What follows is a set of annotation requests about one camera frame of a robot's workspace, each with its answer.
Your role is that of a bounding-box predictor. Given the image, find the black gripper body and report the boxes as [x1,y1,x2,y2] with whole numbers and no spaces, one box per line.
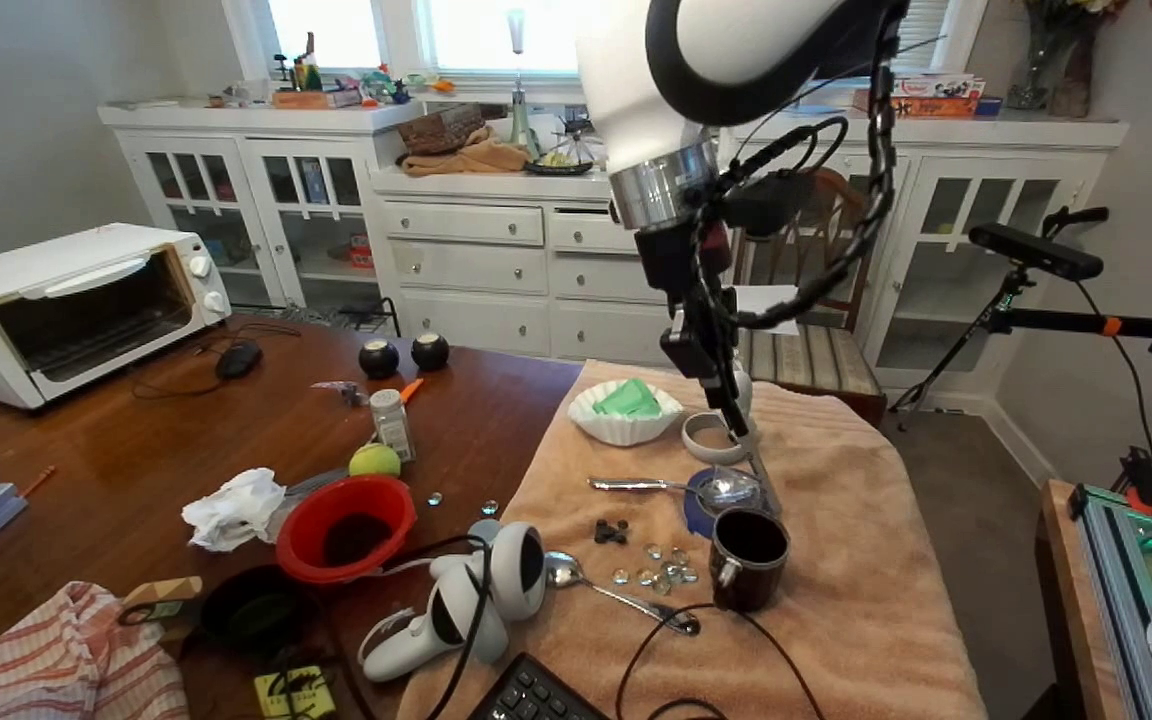
[634,220,736,401]

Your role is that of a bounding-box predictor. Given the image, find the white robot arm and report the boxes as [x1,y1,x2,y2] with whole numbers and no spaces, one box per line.
[576,0,909,440]

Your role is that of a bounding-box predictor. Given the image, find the black metal mug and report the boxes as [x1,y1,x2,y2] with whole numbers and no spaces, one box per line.
[709,507,787,611]

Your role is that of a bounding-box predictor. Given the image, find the white tape roll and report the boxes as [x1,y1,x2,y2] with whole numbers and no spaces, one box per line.
[678,413,749,466]

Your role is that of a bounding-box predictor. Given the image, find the blue tape roll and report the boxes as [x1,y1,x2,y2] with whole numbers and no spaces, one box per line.
[682,470,765,537]

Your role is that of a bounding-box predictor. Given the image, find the white bowl green contents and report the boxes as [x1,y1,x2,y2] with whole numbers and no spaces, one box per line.
[569,377,682,450]

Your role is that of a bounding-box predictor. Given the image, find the wooden chair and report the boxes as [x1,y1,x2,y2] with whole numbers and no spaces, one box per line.
[736,170,883,418]

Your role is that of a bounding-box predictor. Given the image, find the beige towel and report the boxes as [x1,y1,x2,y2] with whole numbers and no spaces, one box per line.
[392,356,993,720]

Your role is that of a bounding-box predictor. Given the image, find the white cabinet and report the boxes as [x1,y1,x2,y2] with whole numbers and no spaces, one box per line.
[100,103,1125,389]

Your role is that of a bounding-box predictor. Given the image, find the metal spoon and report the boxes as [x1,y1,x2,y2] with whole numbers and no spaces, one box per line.
[543,553,700,637]

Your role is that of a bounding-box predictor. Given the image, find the black round shaker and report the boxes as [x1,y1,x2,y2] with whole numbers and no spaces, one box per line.
[410,331,449,371]
[357,341,398,382]

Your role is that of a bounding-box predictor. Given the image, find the white VR controller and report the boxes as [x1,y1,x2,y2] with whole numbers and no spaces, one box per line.
[360,523,547,684]

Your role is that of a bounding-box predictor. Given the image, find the small white bottle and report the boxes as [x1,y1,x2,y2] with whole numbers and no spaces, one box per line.
[368,389,410,459]

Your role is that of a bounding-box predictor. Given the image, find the tennis ball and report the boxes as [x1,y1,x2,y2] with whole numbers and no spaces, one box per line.
[344,444,402,476]

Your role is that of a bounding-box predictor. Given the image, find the black keyboard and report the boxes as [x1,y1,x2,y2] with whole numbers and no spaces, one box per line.
[466,651,608,720]

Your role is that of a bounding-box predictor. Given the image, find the wooden side table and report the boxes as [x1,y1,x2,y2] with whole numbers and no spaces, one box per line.
[1035,479,1152,720]

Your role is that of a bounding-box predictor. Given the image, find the red bowl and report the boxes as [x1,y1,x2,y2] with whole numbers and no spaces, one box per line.
[274,476,417,588]

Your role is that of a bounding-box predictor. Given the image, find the black computer mouse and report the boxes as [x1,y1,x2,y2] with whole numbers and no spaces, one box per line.
[212,341,265,386]

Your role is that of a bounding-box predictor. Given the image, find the white crumpled tissue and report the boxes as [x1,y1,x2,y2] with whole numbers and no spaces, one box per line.
[181,470,288,553]

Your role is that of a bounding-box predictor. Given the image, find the black bowl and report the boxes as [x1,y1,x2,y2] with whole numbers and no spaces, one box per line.
[198,563,308,651]

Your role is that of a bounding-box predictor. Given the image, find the white toaster oven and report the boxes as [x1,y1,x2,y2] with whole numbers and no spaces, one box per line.
[0,224,232,408]

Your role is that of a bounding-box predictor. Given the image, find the striped pink cloth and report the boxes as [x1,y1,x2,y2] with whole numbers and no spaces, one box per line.
[0,580,187,720]

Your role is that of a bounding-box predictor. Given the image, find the black cable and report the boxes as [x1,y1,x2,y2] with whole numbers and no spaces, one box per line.
[610,599,830,720]

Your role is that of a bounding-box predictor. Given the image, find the black camera tripod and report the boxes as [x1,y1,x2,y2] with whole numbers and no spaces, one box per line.
[883,206,1152,513]

